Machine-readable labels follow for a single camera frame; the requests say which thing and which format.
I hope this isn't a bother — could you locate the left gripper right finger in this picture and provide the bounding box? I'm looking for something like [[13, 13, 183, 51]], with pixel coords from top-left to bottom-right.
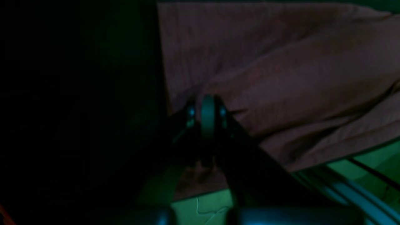
[[200, 95, 250, 168]]

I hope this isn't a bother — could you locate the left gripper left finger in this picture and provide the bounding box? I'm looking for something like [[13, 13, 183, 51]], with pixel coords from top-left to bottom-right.
[[170, 100, 202, 169]]

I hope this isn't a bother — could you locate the red long-sleeve T-shirt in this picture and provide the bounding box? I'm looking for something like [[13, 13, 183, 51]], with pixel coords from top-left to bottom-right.
[[158, 2, 400, 200]]

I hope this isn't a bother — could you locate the black table cloth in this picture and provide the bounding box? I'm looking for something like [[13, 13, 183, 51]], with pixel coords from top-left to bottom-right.
[[1, 0, 166, 225]]

